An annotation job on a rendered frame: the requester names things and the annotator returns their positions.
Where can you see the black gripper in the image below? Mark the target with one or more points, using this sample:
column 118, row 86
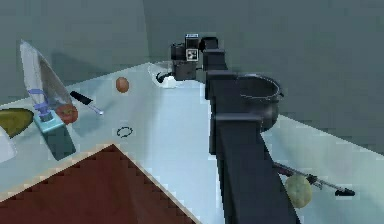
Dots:
column 184, row 70

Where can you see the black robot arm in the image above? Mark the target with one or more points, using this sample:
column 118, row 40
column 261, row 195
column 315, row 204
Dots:
column 246, row 160

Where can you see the black cooking pot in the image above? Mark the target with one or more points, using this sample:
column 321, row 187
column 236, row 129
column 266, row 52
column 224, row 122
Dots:
column 263, row 100

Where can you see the green round dish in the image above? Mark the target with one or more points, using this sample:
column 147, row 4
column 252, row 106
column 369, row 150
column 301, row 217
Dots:
column 15, row 120

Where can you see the brown egg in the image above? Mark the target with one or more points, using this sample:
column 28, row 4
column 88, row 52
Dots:
column 122, row 84

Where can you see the red tomato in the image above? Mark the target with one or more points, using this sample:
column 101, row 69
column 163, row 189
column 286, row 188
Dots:
column 68, row 114

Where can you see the teal spray bottle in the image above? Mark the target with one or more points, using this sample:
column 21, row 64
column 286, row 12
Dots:
column 55, row 135

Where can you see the grey pointed blade shape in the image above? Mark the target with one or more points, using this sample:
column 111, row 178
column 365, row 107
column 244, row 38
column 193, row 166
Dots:
column 38, row 73

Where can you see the pale green potato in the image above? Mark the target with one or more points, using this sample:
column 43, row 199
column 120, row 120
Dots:
column 299, row 191

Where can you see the black long utensil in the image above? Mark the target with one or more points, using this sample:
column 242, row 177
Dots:
column 320, row 181

